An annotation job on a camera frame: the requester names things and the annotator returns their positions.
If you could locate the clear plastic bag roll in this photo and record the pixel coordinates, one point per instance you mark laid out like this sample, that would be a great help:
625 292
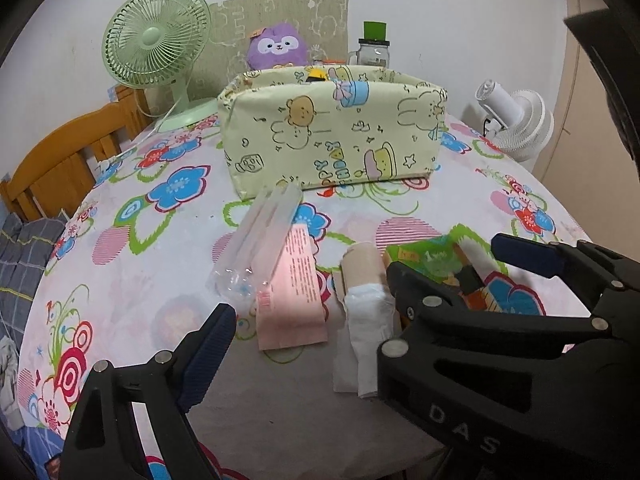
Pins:
246 264

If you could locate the crumpled white cloth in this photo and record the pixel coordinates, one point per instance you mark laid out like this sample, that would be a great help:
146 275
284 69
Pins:
10 408

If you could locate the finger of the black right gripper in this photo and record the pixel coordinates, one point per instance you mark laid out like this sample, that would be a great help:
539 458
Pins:
587 269

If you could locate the floral tablecloth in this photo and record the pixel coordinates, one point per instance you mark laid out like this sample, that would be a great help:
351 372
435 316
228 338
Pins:
127 279

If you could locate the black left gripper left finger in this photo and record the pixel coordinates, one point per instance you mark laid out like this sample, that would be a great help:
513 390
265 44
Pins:
104 442

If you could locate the green desk fan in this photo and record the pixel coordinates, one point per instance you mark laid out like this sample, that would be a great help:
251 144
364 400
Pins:
155 43

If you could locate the white small fan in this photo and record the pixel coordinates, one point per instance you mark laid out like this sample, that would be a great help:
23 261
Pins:
520 124

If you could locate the purple plush bunny toy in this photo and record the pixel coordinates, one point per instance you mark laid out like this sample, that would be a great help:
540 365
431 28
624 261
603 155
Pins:
277 45

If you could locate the pink wet wipes pack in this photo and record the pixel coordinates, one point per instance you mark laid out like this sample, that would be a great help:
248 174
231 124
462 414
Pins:
289 310

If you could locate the orange wooden chair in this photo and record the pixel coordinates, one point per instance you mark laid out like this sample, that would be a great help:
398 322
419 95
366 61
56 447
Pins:
55 176

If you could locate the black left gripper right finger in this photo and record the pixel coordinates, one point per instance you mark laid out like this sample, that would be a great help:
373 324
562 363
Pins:
518 396

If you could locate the yellow cartoon tissue pack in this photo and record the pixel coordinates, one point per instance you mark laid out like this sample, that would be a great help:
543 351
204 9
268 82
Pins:
317 74

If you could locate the glass mug with green lid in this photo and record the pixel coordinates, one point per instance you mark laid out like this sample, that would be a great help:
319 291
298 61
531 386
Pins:
374 48

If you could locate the cartoon print fabric storage box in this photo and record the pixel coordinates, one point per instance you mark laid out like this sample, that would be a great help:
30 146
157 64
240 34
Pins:
364 124

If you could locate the beige cartoon wall mat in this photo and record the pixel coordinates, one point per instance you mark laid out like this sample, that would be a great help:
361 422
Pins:
323 24

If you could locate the cotton swab jar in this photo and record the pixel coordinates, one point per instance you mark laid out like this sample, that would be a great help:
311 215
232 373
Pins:
327 61

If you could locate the green orange tissue pack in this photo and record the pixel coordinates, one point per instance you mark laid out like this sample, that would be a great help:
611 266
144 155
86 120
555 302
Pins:
463 261

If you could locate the grey plaid pillow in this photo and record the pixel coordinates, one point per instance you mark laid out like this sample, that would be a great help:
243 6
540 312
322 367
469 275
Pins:
26 248

